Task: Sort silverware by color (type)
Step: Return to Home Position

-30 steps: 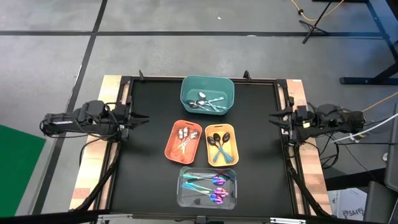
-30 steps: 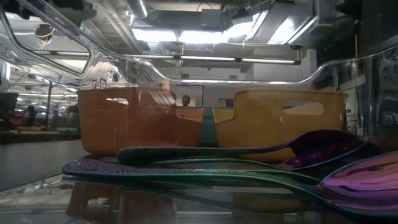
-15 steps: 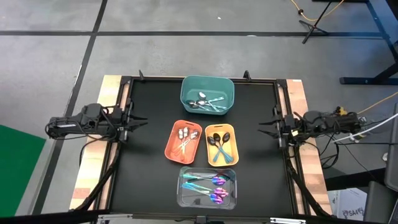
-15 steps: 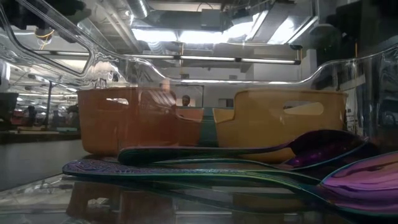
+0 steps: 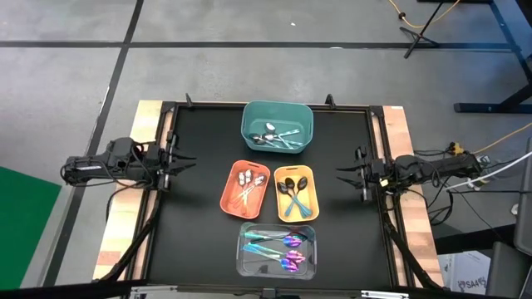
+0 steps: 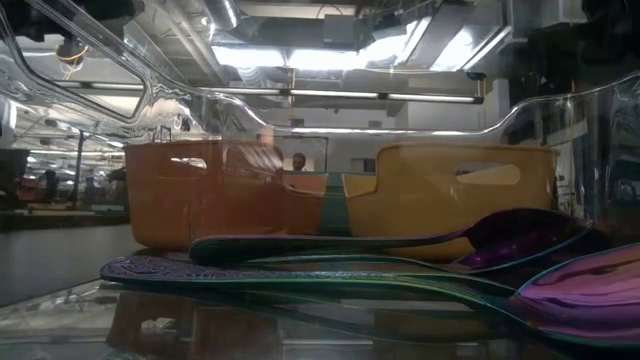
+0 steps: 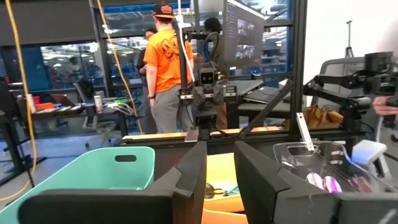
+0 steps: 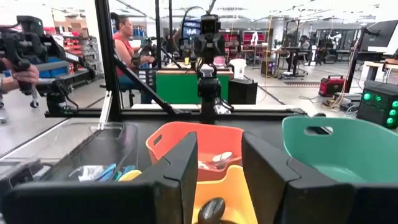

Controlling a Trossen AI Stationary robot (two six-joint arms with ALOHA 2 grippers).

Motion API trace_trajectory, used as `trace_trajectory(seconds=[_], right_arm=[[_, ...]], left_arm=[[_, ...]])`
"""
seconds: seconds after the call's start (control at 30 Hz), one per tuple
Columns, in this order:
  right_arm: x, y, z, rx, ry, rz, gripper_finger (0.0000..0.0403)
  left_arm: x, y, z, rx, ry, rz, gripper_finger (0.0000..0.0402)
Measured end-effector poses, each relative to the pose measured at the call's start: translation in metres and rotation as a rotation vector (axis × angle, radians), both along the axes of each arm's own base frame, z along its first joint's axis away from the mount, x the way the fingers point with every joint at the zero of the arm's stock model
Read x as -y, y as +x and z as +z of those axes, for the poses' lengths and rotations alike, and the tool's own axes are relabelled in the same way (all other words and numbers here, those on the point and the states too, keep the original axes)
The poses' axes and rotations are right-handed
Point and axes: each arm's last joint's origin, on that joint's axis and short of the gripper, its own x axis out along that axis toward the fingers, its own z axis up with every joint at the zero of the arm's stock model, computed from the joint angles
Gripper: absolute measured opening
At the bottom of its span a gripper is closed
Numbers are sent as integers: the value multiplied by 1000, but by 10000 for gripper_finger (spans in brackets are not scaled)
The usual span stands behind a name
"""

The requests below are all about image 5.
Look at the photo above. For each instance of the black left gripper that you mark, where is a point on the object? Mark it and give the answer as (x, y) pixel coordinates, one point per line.
(167, 166)

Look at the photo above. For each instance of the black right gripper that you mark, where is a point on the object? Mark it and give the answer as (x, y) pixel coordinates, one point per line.
(376, 174)

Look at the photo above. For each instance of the orange plastic bin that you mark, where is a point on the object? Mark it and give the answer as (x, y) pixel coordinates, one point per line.
(232, 203)

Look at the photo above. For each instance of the iridescent rainbow spoon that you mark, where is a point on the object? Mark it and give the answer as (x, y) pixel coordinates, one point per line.
(290, 266)
(295, 241)
(296, 256)

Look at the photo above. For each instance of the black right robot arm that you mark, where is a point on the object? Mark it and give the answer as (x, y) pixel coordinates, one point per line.
(432, 168)

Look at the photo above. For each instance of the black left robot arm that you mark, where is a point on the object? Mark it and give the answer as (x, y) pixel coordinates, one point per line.
(108, 166)

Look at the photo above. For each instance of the yellow plastic bin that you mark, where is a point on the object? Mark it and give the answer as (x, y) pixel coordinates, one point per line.
(287, 209)

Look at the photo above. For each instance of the teal plastic bin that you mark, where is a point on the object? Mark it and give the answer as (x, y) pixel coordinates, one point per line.
(253, 112)

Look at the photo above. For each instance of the yellow power plug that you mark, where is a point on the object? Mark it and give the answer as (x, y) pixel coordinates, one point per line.
(456, 148)

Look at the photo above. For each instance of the clear plastic bin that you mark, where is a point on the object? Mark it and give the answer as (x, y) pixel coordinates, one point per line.
(249, 272)

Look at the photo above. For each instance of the white cardboard box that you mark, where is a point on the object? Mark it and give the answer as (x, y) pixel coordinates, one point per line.
(465, 274)

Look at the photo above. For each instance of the black floor stand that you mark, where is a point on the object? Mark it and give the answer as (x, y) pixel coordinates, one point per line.
(417, 35)

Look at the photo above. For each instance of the green floor mat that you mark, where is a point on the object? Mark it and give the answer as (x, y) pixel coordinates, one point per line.
(25, 228)

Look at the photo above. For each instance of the dark grey chair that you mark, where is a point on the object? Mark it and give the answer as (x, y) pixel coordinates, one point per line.
(507, 270)

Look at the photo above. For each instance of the black table frame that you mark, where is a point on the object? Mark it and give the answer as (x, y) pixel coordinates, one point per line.
(166, 109)

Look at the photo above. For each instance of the black table edge bracket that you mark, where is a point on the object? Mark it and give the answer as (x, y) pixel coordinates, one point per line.
(189, 101)
(330, 101)

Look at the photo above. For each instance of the black desk frame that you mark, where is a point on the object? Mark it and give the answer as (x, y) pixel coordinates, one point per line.
(505, 25)

